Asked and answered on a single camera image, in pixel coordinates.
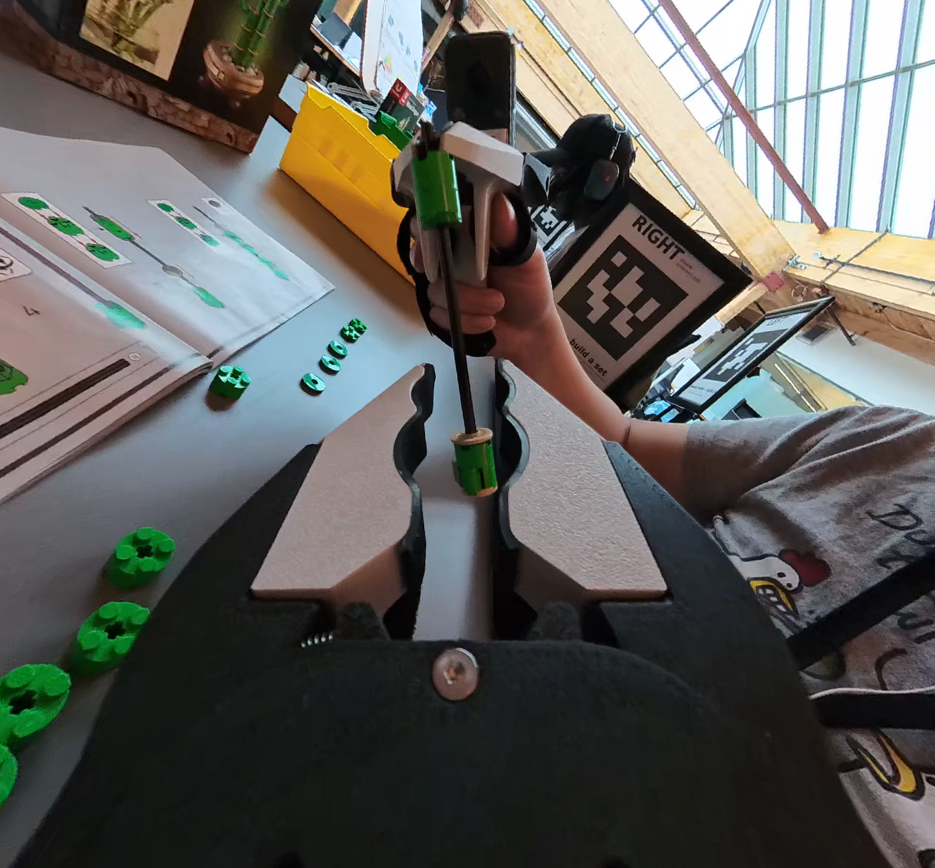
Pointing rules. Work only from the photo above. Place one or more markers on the open instruction booklet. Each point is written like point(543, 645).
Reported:
point(146, 283)

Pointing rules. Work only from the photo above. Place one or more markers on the thin green round plate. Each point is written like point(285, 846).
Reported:
point(312, 383)
point(337, 349)
point(330, 364)

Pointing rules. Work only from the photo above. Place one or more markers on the black toy axle rod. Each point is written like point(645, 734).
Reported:
point(454, 327)

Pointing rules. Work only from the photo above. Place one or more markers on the small green round brick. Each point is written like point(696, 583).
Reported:
point(230, 382)

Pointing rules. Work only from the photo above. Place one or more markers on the green studded round plate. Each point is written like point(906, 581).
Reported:
point(354, 330)

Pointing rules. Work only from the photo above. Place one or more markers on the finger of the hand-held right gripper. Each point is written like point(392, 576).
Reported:
point(405, 181)
point(489, 152)

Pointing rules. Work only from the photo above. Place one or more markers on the black bamboo print box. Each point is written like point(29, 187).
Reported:
point(58, 6)

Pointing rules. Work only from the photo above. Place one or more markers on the yellow plastic bin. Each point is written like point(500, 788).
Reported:
point(336, 152)

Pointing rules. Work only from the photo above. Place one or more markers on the large framed marker sign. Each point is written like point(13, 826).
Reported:
point(628, 298)

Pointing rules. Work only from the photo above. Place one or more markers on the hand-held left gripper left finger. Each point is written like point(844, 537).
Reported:
point(343, 517)

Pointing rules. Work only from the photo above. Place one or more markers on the green part in bin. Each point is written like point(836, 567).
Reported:
point(387, 130)

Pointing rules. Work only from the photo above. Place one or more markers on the large green round brick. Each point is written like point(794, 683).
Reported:
point(140, 555)
point(6, 773)
point(111, 635)
point(29, 703)

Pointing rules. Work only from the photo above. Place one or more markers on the person's right hand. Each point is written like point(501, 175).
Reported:
point(518, 298)

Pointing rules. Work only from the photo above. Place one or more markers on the grey printed t-shirt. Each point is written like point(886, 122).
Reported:
point(803, 459)

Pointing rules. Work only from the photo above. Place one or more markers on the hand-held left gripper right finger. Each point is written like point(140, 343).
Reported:
point(577, 517)

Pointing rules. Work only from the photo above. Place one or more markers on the small framed marker sign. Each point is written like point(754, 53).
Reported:
point(745, 356)

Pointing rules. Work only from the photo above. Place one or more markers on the person's right forearm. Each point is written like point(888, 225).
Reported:
point(613, 415)

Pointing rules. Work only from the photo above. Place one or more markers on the white hanging paper sheets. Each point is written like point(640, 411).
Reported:
point(402, 20)

